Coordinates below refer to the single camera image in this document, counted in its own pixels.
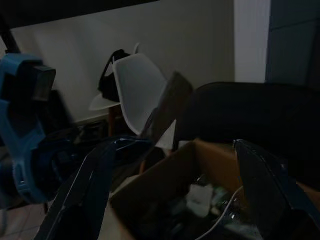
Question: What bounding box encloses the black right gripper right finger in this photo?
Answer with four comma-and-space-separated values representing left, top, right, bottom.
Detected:
233, 138, 320, 240

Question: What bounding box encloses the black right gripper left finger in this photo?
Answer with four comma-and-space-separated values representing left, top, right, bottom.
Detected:
34, 138, 157, 240

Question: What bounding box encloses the brown wood piece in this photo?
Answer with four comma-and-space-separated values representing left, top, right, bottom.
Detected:
138, 70, 194, 152

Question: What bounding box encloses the white crumpled trash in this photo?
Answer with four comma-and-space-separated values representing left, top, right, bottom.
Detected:
185, 183, 215, 217

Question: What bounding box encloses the brown cardboard box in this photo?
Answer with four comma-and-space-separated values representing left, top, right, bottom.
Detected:
109, 138, 320, 240

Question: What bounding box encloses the black bag on chair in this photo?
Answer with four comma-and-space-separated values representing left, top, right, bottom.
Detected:
97, 48, 131, 104

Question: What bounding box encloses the white chair with wooden legs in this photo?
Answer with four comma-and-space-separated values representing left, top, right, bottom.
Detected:
88, 42, 177, 152

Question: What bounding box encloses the blue door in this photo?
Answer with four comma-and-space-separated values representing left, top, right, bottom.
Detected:
264, 0, 320, 86

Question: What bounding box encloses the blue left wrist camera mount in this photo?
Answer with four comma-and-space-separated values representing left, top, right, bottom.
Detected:
0, 52, 57, 205

